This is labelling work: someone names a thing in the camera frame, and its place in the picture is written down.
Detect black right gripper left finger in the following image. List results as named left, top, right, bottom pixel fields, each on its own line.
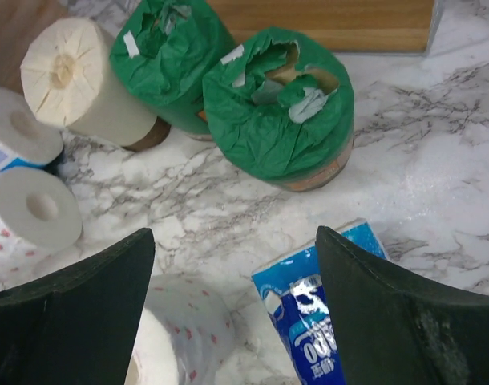
left=0, top=229, right=155, bottom=385

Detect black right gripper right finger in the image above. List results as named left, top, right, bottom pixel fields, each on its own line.
left=316, top=226, right=489, bottom=384

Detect large floral paper roll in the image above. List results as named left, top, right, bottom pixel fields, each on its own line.
left=125, top=274, right=236, bottom=385

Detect small floral paper roll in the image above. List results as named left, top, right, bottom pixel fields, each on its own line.
left=0, top=167, right=83, bottom=256

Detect blue Tempo roll right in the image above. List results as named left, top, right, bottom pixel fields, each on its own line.
left=251, top=217, right=390, bottom=385

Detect blue tempo roll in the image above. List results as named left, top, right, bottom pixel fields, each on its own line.
left=0, top=87, right=63, bottom=172
left=251, top=217, right=390, bottom=385

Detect blue Tempo roll left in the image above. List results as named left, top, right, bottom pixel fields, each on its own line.
left=0, top=87, right=63, bottom=172

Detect beige brown wrapped paper roll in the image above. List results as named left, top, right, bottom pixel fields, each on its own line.
left=20, top=17, right=170, bottom=152

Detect green wrapped roll front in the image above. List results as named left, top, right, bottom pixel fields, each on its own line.
left=203, top=26, right=354, bottom=193

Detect green wrapped roll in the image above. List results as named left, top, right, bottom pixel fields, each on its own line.
left=203, top=26, right=354, bottom=193
left=110, top=1, right=236, bottom=140

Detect green wrapped roll rear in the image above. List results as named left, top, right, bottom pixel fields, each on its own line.
left=110, top=1, right=236, bottom=140

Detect wooden base board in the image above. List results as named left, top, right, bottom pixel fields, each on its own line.
left=0, top=0, right=68, bottom=94

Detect white wire wooden shelf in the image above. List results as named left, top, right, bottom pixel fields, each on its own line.
left=208, top=0, right=443, bottom=54

